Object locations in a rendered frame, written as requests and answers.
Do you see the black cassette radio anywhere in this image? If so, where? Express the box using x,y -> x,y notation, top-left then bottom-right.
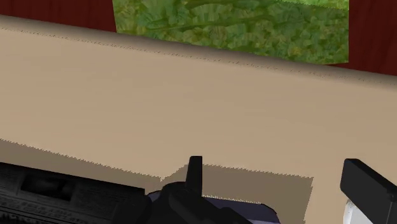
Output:
0,161 -> 146,224

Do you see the white rounded thing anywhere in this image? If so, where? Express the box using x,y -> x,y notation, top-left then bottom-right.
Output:
342,199 -> 365,224

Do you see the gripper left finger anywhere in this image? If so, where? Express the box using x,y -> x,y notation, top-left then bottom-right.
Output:
113,156 -> 253,224

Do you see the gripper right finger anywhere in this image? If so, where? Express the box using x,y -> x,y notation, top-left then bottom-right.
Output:
340,158 -> 397,224

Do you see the green patterned robot stand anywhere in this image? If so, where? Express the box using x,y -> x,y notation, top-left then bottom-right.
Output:
112,0 -> 350,66

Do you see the dark purple flat thing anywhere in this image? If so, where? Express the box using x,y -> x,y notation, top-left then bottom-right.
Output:
147,190 -> 281,224

